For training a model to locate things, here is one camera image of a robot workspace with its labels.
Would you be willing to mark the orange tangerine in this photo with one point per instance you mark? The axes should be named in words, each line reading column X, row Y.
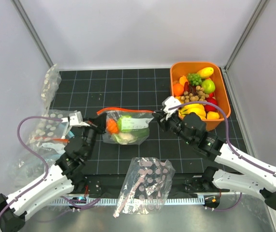
column 178, row 90

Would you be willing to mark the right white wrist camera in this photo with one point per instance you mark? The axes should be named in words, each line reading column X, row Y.
column 170, row 106

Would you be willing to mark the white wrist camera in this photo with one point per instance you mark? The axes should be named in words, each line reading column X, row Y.
column 75, row 119
column 170, row 106

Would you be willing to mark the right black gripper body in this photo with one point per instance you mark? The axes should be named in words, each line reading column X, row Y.
column 174, row 124

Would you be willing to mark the green bell pepper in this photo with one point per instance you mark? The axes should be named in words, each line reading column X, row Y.
column 140, row 134

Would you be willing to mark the orange pumpkin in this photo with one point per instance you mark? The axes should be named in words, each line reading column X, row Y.
column 111, row 126

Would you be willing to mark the white cauliflower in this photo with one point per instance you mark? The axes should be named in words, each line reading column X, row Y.
column 123, row 138

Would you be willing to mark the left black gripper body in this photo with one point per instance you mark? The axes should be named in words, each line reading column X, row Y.
column 90, row 132

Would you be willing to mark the yellow lemon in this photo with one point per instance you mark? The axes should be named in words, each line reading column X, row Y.
column 212, row 115

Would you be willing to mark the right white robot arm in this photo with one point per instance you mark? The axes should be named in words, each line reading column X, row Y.
column 254, row 177

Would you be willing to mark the black grid mat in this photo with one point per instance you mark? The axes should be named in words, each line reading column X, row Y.
column 145, row 89

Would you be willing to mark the clear bag orange zipper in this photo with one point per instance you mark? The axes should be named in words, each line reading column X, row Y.
column 140, row 119

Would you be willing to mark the clear bag white dots flat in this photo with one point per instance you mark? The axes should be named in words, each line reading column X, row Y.
column 51, row 135

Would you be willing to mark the orange plastic basket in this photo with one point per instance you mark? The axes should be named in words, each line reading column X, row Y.
column 183, row 68

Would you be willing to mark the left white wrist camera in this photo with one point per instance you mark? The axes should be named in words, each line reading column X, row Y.
column 75, row 119

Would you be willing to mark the small orange persimmon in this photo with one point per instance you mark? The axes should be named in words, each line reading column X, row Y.
column 183, row 79

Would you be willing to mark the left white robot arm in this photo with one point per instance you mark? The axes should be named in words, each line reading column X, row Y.
column 63, row 177

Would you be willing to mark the clear bag white dots upright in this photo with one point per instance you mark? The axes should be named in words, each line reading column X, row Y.
column 50, row 86

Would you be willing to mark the green apple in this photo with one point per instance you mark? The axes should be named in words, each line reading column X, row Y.
column 208, row 86
column 123, row 123

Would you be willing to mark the brown longan cluster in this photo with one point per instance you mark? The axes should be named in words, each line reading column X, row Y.
column 193, row 93

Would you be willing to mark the red pomegranate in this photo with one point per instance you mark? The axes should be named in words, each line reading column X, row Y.
column 212, row 102

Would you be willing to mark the aluminium cable rail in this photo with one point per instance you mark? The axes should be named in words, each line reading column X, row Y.
column 113, row 202

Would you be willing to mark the green grapes bunch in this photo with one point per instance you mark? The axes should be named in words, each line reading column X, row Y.
column 194, row 79

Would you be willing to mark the clear bag pink dots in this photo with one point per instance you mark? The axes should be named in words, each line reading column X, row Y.
column 146, row 187

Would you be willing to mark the yellow mango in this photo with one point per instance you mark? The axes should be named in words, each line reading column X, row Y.
column 205, row 72

